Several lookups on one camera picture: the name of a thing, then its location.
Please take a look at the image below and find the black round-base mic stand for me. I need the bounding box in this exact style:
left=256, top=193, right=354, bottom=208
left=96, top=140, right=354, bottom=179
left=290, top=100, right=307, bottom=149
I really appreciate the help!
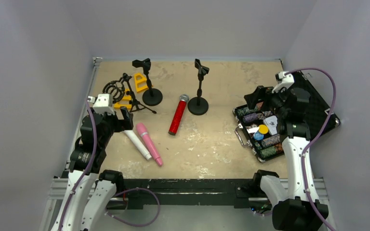
left=187, top=59, right=210, bottom=116

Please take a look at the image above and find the red glitter microphone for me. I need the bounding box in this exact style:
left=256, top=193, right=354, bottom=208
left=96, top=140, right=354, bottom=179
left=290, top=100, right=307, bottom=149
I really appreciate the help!
left=168, top=94, right=189, bottom=136

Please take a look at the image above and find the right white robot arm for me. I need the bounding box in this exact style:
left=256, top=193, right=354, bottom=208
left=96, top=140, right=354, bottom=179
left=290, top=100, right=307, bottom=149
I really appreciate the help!
left=244, top=86, right=329, bottom=231

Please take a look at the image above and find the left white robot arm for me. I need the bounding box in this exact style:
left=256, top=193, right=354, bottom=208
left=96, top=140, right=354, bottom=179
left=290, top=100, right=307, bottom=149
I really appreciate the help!
left=52, top=107, right=133, bottom=231

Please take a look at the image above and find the black left round-base stand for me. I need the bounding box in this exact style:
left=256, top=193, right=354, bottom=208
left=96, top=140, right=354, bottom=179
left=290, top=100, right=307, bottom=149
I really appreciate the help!
left=132, top=58, right=163, bottom=106

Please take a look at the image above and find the pink toy microphone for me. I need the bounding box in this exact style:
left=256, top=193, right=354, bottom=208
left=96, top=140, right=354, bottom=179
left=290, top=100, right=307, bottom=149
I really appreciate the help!
left=136, top=123, right=163, bottom=167

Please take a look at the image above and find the white toy microphone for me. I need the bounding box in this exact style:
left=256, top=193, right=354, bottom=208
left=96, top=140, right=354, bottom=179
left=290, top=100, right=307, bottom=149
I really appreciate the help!
left=123, top=130, right=152, bottom=161

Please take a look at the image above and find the playing card deck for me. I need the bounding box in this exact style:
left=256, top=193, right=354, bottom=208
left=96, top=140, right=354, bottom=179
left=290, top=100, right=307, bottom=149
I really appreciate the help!
left=263, top=115, right=278, bottom=136

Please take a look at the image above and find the black poker chip case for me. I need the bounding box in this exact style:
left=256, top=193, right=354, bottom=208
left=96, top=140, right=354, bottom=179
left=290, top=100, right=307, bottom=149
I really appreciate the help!
left=233, top=71, right=341, bottom=162

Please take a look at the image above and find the yellow poker chip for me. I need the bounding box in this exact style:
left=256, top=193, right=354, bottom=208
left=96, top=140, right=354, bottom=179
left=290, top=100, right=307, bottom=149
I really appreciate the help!
left=258, top=124, right=269, bottom=135

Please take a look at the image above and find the blue poker chip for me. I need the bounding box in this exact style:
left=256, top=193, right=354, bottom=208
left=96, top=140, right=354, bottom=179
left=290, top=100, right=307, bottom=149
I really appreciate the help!
left=253, top=131, right=264, bottom=141

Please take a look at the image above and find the yellow bracket near tripod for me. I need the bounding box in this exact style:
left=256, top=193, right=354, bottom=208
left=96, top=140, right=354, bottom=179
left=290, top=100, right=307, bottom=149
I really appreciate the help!
left=114, top=90, right=132, bottom=110

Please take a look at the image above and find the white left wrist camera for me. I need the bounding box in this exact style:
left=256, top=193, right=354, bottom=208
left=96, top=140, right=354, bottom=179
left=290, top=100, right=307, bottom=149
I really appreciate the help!
left=87, top=93, right=115, bottom=115

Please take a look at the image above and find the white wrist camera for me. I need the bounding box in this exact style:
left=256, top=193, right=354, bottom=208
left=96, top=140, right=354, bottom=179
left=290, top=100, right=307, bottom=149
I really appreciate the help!
left=272, top=71, right=295, bottom=93
left=87, top=93, right=115, bottom=115

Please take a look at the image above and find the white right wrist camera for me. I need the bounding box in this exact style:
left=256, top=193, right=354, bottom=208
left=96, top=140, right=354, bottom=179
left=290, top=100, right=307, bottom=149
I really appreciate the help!
left=272, top=71, right=295, bottom=93

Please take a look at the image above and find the black tripod shock-mount stand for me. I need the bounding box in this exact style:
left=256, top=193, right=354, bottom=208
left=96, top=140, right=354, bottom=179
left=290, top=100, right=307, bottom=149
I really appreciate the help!
left=102, top=73, right=157, bottom=114

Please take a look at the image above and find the yellow bracket at back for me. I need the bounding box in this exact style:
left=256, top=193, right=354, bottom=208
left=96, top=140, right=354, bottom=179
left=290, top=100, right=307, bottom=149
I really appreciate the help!
left=133, top=73, right=148, bottom=93

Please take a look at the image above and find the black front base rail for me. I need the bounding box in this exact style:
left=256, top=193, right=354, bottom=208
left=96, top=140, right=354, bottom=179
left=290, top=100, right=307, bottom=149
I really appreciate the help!
left=107, top=179, right=271, bottom=209

